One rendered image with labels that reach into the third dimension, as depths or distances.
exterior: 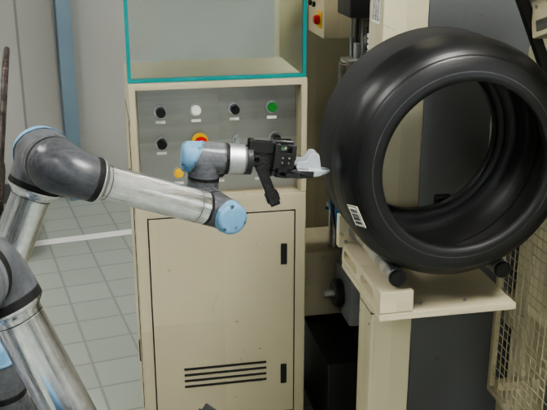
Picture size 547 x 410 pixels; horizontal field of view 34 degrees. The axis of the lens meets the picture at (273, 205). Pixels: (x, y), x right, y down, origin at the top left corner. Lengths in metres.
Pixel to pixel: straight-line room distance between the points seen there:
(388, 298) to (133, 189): 0.73
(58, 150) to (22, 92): 3.77
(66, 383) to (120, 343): 2.52
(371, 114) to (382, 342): 0.92
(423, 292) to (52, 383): 1.29
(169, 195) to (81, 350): 2.01
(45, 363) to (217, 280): 1.62
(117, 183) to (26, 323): 0.61
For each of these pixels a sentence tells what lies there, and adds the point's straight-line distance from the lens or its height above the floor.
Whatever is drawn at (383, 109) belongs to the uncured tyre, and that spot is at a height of 1.34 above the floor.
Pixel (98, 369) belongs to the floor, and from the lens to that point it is 3.69.
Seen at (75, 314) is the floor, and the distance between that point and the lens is 4.17.
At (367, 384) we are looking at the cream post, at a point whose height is 0.37.
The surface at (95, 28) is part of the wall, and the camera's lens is 5.61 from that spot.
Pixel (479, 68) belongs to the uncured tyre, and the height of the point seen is 1.43.
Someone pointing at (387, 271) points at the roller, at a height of 0.91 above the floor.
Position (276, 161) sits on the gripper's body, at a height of 1.21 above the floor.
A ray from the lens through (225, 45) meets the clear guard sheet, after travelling 2.72.
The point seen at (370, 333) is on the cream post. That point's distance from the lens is 2.71.
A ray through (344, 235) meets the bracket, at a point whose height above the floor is 0.89.
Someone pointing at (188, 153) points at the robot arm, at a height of 1.24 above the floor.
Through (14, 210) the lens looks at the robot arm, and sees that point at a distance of 1.97.
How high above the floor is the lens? 1.79
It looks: 19 degrees down
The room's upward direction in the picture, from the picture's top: straight up
